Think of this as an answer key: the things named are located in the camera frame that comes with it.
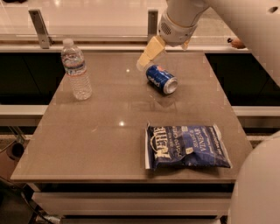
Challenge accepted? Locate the middle metal railing bracket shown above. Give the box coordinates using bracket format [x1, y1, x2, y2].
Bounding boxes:
[147, 10, 158, 42]

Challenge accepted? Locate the blue kettle chips bag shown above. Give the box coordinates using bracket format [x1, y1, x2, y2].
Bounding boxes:
[145, 124, 232, 170]

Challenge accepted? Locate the glass railing panel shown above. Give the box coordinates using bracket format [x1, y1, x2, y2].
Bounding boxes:
[0, 0, 252, 45]

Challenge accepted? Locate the clear plastic water bottle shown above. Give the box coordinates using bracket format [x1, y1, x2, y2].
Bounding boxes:
[60, 38, 92, 101]

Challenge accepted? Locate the left metal railing bracket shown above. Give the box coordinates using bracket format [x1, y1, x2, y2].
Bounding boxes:
[29, 9, 52, 49]

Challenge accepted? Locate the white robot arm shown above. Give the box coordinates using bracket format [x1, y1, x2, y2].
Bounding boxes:
[137, 0, 280, 224]

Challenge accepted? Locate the metal railing bracket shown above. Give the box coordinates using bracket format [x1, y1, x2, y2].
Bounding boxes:
[29, 9, 52, 49]
[147, 10, 158, 42]

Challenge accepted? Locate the blue pepsi can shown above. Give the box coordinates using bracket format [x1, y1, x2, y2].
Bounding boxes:
[146, 65, 178, 95]

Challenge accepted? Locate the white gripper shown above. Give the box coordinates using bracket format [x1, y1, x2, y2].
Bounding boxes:
[136, 11, 197, 71]

